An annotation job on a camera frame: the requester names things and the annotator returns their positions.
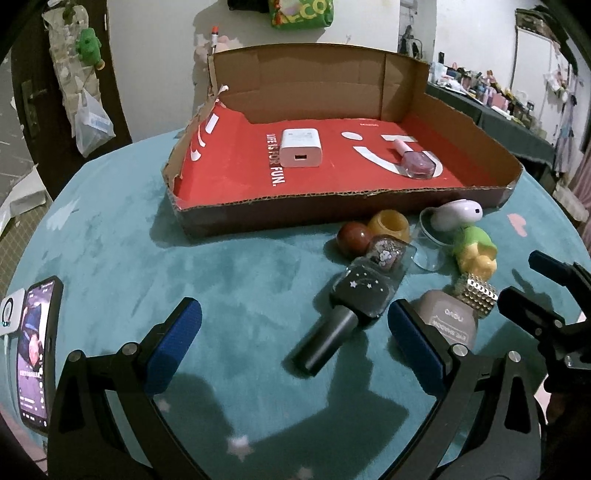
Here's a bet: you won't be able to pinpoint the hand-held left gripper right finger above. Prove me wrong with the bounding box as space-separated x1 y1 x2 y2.
387 298 548 480

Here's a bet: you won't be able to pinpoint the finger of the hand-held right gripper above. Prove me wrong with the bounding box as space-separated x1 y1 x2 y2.
498 286 585 344
529 250 591 301

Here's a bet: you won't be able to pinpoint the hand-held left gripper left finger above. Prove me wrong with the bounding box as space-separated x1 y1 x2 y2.
47 296 204 480

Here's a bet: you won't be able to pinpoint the taupe earbud case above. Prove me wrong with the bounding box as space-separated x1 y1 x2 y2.
412 288 481 352

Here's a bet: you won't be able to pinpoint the gold studded cylinder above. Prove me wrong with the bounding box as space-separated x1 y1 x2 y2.
455 272 499 319

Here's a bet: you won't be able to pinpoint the black starry nail polish bottle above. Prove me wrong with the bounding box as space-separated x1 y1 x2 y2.
294 257 407 376

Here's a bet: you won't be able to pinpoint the green turtle toy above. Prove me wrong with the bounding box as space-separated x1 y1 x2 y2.
452 226 498 280

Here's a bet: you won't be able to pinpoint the glitter bottle with cartoon sticker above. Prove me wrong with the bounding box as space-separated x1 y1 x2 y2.
367 234 416 278

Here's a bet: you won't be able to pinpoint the red-lined cardboard box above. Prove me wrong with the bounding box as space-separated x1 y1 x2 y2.
161 44 525 241

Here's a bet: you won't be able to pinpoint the clear plastic cup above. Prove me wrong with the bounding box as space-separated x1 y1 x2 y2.
411 208 455 272

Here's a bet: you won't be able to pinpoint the amber round jar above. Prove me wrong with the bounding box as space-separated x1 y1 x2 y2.
368 210 411 243

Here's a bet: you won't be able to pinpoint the brown ball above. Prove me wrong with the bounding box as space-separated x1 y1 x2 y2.
336 222 374 256

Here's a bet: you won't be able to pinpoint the black smartphone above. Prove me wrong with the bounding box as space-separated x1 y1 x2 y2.
17 276 64 432

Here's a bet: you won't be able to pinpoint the dark cloth-covered table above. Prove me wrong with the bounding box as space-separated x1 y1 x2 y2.
425 80 555 178

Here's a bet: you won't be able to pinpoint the small white device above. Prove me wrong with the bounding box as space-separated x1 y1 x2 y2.
0 288 26 340

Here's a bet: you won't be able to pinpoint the purple nail polish bottle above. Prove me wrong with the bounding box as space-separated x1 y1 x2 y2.
392 137 439 180

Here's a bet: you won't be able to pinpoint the row of small bottles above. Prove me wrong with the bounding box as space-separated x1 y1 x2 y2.
429 51 548 132

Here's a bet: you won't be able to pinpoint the white papers on floor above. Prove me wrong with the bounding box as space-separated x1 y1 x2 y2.
0 164 54 238

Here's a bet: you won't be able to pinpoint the white charger block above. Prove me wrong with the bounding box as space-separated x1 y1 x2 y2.
280 128 323 169

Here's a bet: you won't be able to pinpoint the hanging clear plastic bag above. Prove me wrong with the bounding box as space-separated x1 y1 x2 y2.
74 88 116 158

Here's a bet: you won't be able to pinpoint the dark wooden door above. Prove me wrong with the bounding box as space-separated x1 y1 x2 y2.
9 0 132 185

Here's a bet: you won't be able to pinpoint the green plush figure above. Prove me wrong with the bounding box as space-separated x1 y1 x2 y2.
75 28 106 71

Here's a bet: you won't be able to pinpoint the hanging plastic bags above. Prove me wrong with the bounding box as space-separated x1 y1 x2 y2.
41 0 105 139

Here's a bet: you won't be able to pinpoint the green printed bag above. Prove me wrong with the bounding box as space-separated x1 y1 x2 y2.
268 0 334 31

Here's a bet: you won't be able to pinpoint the metal door handle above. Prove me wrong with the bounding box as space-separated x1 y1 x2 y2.
21 80 47 137

